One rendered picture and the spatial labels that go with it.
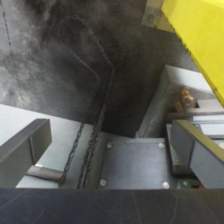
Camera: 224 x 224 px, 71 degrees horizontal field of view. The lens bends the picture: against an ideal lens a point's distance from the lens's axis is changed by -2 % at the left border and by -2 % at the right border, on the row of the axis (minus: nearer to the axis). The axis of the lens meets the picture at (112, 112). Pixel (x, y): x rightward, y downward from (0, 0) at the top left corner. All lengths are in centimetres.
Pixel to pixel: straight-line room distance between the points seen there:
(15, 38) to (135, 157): 88
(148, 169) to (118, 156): 11
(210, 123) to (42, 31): 87
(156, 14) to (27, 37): 66
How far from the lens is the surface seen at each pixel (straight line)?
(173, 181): 51
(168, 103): 70
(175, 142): 16
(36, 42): 102
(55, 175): 90
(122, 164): 54
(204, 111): 66
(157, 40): 88
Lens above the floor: 84
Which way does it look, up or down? 49 degrees down
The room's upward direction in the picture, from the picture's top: 169 degrees counter-clockwise
